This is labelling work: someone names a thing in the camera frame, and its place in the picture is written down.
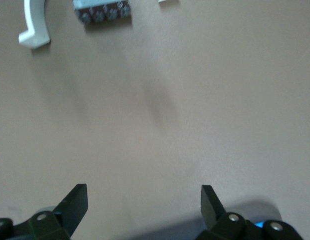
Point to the white curved pipe clamp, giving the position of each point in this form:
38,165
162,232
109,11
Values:
35,25

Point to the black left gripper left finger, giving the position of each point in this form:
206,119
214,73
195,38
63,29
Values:
72,210

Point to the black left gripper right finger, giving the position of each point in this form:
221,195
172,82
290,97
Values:
212,212

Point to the brown table mat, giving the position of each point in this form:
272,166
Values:
169,75

